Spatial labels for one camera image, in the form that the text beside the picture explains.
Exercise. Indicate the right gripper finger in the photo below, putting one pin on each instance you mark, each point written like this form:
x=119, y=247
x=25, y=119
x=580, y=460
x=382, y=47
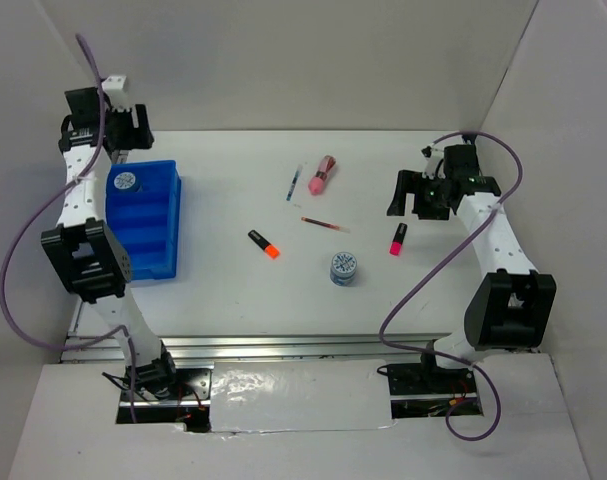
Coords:
x=407, y=183
x=422, y=190

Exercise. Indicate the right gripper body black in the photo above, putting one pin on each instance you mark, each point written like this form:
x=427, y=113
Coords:
x=443, y=207

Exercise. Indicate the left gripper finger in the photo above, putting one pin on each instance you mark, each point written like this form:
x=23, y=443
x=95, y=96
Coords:
x=143, y=136
x=118, y=132

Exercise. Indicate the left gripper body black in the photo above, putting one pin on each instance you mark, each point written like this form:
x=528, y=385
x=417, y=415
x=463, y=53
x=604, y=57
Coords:
x=107, y=106

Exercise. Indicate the blue white round jar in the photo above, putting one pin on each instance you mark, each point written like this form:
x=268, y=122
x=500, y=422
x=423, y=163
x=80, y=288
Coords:
x=126, y=182
x=343, y=268

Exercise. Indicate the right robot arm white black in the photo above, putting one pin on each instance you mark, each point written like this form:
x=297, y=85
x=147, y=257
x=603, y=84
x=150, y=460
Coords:
x=511, y=307

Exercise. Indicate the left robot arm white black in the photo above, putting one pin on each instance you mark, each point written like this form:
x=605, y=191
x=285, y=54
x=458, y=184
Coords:
x=83, y=250

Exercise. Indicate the pink black highlighter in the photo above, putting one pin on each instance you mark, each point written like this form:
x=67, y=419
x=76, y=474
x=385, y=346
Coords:
x=398, y=239

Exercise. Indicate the blue compartment bin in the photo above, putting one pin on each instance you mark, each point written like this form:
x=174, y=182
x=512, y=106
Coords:
x=146, y=223

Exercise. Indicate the pink eraser tube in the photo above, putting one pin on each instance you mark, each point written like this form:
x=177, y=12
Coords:
x=318, y=182

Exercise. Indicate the orange pen refill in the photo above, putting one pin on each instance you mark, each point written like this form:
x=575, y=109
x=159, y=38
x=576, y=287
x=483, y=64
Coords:
x=326, y=225

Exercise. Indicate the blue pen refill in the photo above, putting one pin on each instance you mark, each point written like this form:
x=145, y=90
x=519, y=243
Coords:
x=294, y=182

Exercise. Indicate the orange black highlighter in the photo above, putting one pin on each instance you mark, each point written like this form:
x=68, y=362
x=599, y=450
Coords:
x=266, y=246

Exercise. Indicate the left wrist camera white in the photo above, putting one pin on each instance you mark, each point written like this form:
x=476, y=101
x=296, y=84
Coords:
x=116, y=87

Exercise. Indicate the aluminium rail frame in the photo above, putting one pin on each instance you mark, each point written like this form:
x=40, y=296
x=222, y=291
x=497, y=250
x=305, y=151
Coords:
x=195, y=335

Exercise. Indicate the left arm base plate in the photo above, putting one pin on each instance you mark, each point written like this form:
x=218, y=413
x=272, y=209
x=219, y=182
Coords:
x=186, y=404

